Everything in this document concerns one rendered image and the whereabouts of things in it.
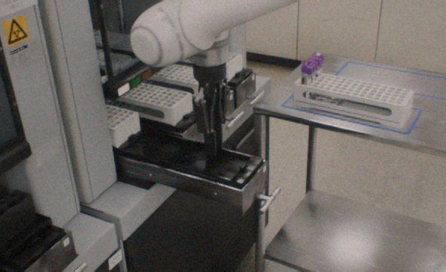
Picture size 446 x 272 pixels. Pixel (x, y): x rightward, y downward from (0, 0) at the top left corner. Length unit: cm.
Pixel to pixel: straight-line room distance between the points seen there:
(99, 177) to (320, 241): 85
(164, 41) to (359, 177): 186
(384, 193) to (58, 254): 177
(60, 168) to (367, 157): 192
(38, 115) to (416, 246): 128
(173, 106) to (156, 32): 49
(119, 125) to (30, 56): 36
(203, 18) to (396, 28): 256
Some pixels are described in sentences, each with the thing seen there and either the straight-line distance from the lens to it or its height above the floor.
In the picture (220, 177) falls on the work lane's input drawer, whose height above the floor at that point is 82.
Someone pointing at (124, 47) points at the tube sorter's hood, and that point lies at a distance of 129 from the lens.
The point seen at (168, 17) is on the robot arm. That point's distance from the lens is 101.
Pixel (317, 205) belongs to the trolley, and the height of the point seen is 28.
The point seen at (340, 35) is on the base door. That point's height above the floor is 29.
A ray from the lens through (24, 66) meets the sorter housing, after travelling 110.
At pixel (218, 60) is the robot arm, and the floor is 106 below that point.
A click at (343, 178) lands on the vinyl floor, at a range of 270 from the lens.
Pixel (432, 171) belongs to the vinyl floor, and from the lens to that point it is 284.
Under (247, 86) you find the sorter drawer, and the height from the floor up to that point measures 78.
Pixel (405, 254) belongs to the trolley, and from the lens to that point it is 190.
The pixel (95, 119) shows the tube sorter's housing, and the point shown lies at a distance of 128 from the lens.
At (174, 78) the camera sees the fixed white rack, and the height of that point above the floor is 86.
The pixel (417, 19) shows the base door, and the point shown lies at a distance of 343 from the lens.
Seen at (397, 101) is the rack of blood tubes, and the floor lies 88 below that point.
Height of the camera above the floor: 152
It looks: 30 degrees down
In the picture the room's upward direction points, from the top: 2 degrees counter-clockwise
